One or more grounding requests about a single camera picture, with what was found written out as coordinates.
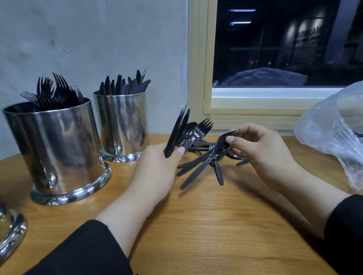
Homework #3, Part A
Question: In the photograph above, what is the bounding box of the person's right hand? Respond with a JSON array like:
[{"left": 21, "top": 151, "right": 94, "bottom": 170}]
[{"left": 224, "top": 119, "right": 300, "bottom": 192}]

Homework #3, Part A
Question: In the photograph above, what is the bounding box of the person's left hand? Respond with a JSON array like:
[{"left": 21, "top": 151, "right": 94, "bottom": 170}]
[{"left": 126, "top": 141, "right": 192, "bottom": 209}]

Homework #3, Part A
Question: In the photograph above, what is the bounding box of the pile of black plastic cutlery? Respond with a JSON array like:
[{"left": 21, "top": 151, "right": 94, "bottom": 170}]
[{"left": 185, "top": 135, "right": 253, "bottom": 189}]

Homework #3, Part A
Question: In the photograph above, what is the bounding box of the bunch of black knives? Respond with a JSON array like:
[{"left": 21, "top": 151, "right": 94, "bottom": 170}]
[{"left": 94, "top": 68, "right": 153, "bottom": 98}]

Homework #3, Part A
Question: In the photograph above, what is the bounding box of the bunch of black forks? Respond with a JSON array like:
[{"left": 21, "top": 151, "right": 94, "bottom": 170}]
[{"left": 19, "top": 70, "right": 87, "bottom": 114}]

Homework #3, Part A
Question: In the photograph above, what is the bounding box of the person's left forearm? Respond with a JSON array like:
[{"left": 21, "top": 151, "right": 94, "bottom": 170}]
[{"left": 0, "top": 187, "right": 164, "bottom": 275}]

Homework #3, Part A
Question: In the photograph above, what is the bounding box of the dark parked car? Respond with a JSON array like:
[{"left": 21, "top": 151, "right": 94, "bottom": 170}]
[{"left": 219, "top": 63, "right": 309, "bottom": 95}]

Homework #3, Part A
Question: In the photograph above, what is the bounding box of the clear plastic bag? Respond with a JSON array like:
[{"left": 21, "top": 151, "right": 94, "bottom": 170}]
[{"left": 289, "top": 78, "right": 363, "bottom": 196}]

